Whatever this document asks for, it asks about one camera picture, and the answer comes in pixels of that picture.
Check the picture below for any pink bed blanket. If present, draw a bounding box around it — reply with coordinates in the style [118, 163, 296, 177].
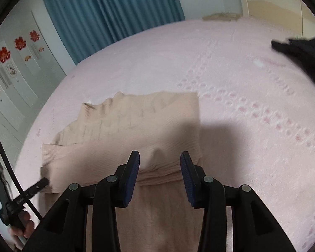
[14, 13, 315, 252]

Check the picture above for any folded beige cloth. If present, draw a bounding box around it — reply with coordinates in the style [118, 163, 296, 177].
[202, 13, 240, 22]

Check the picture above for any blue curtain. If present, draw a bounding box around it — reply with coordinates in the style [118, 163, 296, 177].
[39, 0, 185, 65]

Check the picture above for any black garment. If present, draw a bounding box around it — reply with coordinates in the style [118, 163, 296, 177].
[271, 35, 315, 95]

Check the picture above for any black cable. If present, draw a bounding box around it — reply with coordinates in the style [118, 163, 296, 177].
[0, 122, 43, 220]

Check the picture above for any white wardrobe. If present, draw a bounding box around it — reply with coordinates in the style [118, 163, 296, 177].
[0, 8, 69, 163]

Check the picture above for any beige knit sweater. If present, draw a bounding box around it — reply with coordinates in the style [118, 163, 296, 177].
[41, 91, 204, 252]

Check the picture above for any row of red flower decals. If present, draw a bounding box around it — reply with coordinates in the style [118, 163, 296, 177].
[0, 30, 40, 75]

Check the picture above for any person's left hand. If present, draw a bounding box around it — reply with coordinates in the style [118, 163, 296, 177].
[9, 211, 36, 245]

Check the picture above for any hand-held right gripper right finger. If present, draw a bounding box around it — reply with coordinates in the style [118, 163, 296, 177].
[180, 151, 297, 252]

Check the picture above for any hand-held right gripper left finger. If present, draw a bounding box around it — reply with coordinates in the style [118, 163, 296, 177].
[24, 151, 141, 252]

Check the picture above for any cream headboard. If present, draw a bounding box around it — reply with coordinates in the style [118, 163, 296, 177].
[238, 0, 311, 38]

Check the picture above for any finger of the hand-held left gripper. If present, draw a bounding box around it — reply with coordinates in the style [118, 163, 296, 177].
[23, 178, 50, 198]

